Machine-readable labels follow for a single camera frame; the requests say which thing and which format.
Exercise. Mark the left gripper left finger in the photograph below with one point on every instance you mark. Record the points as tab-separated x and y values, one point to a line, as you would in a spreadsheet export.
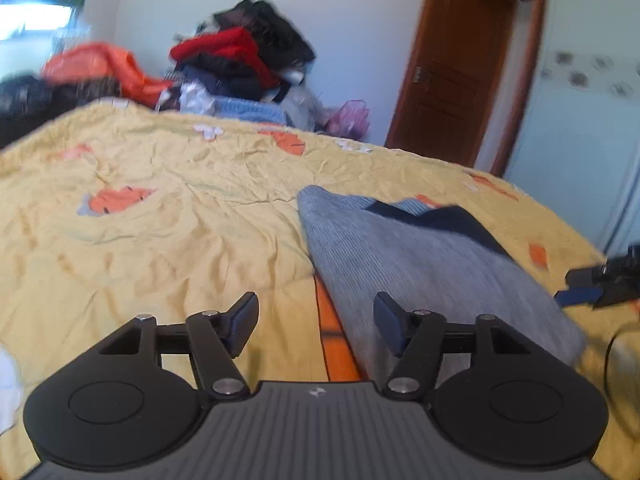
215	340

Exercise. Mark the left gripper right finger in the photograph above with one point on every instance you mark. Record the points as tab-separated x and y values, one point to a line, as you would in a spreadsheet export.
415	339

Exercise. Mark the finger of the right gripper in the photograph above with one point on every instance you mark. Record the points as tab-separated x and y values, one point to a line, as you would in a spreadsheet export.
575	296

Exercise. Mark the navy and grey knit sweater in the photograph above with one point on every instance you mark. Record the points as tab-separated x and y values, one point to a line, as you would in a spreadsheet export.
438	259

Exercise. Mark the dark navy clothes in pile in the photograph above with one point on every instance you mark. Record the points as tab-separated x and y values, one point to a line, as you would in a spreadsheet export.
223	77

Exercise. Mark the black clothes on pile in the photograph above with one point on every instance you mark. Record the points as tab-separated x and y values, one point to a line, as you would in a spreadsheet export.
280	45

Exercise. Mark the black clothes at bed head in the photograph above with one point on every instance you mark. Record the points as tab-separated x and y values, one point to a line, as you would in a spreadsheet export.
25	106

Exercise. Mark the wooden wardrobe with sliding door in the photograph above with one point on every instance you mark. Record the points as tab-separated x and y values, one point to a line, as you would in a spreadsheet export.
578	147

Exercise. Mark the yellow carrot print bedspread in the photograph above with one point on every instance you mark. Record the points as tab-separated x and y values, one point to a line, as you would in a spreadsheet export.
113	210

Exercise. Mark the pink mesh bag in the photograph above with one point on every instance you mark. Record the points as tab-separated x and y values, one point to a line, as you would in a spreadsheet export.
349	121

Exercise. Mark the light blue knit sweater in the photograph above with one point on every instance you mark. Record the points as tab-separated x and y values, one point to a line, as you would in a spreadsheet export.
249	111

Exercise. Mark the brown wooden door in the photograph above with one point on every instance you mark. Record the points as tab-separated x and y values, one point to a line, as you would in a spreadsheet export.
452	79

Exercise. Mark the white plastic bag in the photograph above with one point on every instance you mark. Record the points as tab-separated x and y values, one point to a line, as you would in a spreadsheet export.
187	98

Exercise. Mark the grey bundle under pile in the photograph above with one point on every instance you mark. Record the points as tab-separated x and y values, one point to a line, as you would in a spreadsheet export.
304	110

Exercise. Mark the red knit garment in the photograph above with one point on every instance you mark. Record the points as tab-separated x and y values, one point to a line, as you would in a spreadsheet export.
234	43

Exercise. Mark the orange plastic bag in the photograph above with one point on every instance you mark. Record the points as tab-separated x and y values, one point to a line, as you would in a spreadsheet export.
96	60

